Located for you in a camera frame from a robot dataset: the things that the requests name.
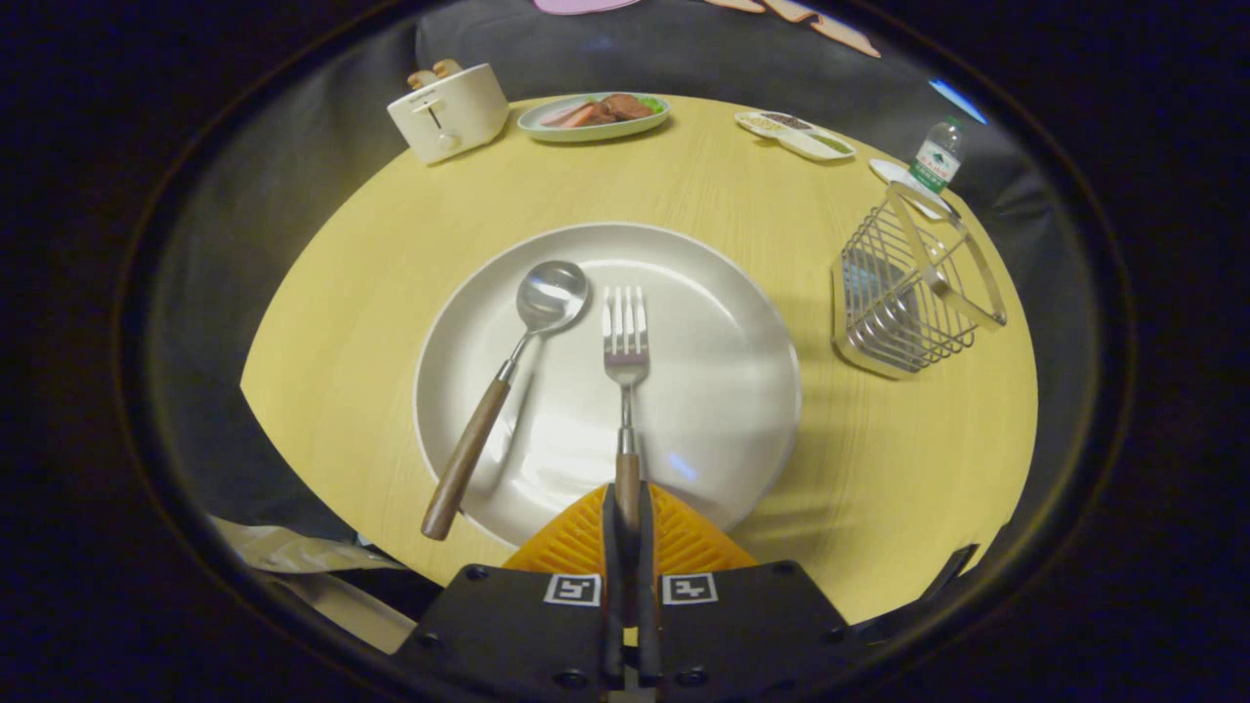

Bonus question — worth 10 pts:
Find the metal wire cutlery rack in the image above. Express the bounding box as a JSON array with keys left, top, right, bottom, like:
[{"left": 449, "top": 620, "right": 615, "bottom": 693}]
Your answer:
[{"left": 832, "top": 181, "right": 1009, "bottom": 380}]

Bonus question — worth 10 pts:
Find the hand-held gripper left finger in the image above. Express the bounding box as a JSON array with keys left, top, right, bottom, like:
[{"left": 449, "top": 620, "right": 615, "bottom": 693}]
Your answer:
[{"left": 391, "top": 481, "right": 631, "bottom": 703}]

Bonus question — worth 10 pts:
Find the light green food plate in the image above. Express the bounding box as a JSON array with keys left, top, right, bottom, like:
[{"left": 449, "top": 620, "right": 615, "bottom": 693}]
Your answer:
[{"left": 517, "top": 92, "right": 672, "bottom": 145}]

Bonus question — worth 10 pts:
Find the white toaster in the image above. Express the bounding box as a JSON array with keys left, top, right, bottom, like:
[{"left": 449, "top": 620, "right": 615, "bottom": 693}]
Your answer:
[{"left": 387, "top": 62, "right": 511, "bottom": 165}]

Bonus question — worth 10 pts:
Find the large white plate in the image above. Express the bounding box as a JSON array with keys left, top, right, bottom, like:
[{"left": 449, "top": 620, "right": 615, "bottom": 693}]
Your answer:
[{"left": 414, "top": 223, "right": 804, "bottom": 550}]

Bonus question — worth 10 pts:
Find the white square coaster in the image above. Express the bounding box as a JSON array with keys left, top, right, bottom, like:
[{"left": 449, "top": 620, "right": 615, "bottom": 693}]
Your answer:
[{"left": 869, "top": 158, "right": 953, "bottom": 218}]

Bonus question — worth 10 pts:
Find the white divided dish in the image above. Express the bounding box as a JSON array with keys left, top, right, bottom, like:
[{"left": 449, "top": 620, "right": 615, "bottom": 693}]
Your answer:
[{"left": 734, "top": 110, "right": 857, "bottom": 162}]

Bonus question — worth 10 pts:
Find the clear plastic water bottle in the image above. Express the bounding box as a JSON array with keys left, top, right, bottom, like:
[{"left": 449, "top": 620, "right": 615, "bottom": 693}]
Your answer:
[{"left": 908, "top": 115, "right": 966, "bottom": 194}]

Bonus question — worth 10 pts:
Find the pale crumpled cloth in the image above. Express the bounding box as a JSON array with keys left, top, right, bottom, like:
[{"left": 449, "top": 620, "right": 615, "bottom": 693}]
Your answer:
[{"left": 208, "top": 516, "right": 416, "bottom": 655}]

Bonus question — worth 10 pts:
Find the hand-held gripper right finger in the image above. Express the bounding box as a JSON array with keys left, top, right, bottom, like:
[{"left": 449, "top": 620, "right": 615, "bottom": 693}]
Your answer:
[{"left": 633, "top": 481, "right": 860, "bottom": 703}]

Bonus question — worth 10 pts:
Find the wooden handle metal spoon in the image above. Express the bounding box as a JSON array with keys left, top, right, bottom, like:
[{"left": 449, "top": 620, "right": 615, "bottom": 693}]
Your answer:
[{"left": 421, "top": 260, "right": 591, "bottom": 542}]

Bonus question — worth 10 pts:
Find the wooden handle metal fork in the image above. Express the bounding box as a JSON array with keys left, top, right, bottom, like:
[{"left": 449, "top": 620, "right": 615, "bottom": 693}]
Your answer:
[{"left": 602, "top": 285, "right": 651, "bottom": 533}]

